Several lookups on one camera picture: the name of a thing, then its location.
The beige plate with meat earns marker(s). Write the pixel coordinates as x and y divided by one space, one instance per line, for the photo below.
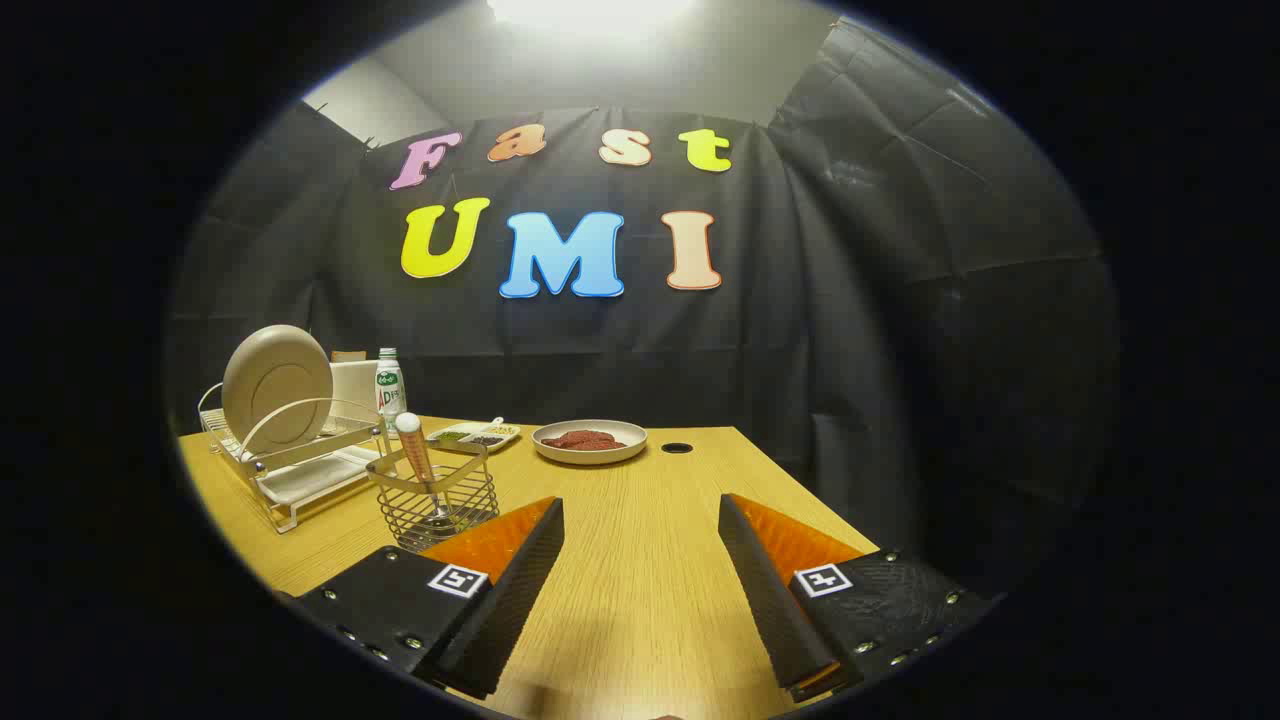
590 456

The beige round plate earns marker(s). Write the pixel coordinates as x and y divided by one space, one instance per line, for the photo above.
275 385

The white toaster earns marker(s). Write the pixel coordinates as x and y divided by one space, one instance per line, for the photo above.
355 388

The white divided dish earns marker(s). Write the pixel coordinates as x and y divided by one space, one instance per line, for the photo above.
458 446

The black backdrop cloth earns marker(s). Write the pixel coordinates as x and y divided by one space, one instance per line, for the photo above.
800 350

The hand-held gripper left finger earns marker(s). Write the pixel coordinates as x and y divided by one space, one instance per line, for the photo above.
510 600

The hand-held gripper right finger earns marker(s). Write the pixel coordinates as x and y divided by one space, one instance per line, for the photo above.
770 600

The white bottle with green cap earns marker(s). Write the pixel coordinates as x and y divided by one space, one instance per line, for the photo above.
389 390

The red meat piece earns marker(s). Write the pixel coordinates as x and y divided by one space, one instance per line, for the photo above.
600 440
560 440

